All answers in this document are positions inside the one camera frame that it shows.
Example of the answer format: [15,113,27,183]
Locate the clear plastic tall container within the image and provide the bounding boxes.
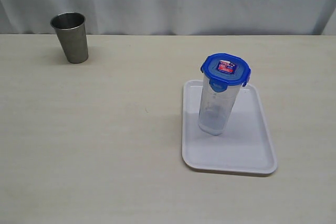
[198,75,242,135]

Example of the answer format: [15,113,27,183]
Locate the stainless steel cup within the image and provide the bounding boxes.
[50,12,89,64]

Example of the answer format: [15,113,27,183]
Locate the blue plastic container lid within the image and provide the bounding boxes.
[201,53,251,93]

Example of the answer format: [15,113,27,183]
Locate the white rectangular plastic tray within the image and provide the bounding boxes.
[182,80,278,176]

